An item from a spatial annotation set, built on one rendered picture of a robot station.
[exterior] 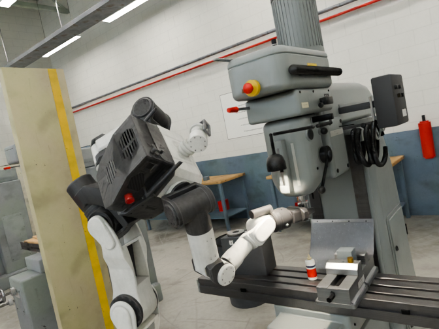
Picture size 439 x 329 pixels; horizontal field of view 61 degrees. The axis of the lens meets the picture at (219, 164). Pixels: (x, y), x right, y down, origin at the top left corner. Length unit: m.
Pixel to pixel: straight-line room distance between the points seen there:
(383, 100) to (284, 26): 0.54
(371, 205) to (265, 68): 0.90
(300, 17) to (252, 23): 4.96
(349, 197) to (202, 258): 0.93
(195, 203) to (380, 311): 0.78
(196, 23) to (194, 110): 1.64
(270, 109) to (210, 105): 5.75
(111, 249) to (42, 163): 1.36
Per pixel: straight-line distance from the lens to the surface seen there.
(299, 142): 1.48
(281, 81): 1.36
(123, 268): 1.51
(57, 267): 2.77
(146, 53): 8.41
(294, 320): 1.67
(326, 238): 2.00
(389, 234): 2.01
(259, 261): 1.81
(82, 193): 1.51
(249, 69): 1.41
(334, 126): 1.69
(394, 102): 1.64
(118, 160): 1.27
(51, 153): 2.76
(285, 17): 1.77
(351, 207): 1.95
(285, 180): 1.48
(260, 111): 1.49
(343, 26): 6.00
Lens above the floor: 1.61
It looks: 4 degrees down
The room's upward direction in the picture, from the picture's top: 11 degrees counter-clockwise
